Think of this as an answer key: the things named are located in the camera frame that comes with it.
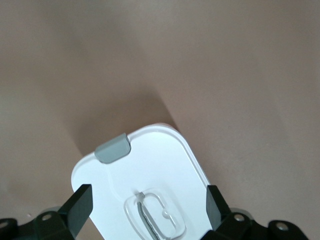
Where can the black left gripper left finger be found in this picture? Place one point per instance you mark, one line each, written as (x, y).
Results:
(80, 207)

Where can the white box lid grey clips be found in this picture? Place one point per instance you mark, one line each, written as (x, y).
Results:
(155, 165)

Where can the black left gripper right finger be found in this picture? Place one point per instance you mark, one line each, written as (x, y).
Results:
(213, 207)

